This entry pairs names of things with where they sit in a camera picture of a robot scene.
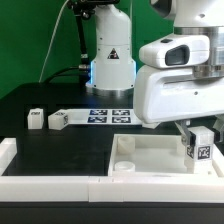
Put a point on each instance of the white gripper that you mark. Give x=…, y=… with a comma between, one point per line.
x=167, y=90

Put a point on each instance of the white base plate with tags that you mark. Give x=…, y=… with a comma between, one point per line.
x=99, y=116

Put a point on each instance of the white square tabletop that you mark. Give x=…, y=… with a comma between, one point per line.
x=148, y=156

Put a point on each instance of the white U-shaped fence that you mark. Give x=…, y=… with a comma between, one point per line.
x=203, y=189

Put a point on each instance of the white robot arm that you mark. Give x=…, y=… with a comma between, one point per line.
x=114, y=71

